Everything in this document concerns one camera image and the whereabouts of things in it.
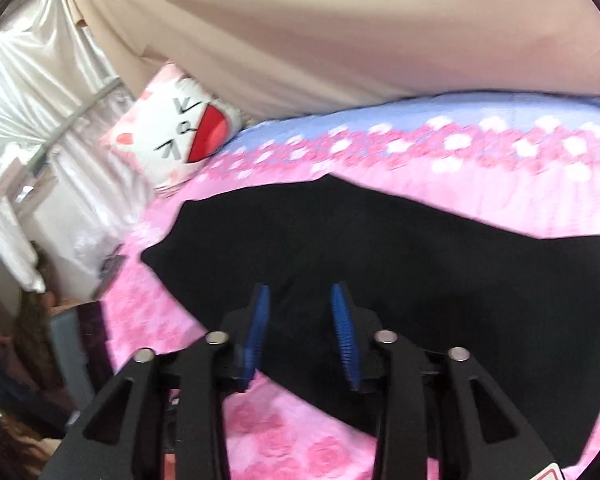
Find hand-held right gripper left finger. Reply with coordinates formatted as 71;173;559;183
40;283;271;480

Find black pants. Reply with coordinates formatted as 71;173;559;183
140;172;600;467

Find pink floral bed sheet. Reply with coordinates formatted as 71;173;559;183
92;91;600;480

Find grey metal rail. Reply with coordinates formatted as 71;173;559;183
27;76;121;173

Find white cat face pillow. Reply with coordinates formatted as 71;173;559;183
105;61;246;192

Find grey storage box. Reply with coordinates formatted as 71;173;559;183
49;305;97;411

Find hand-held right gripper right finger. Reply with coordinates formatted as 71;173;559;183
330;282;561;480

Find white satin curtain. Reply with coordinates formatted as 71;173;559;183
0;0;148;293

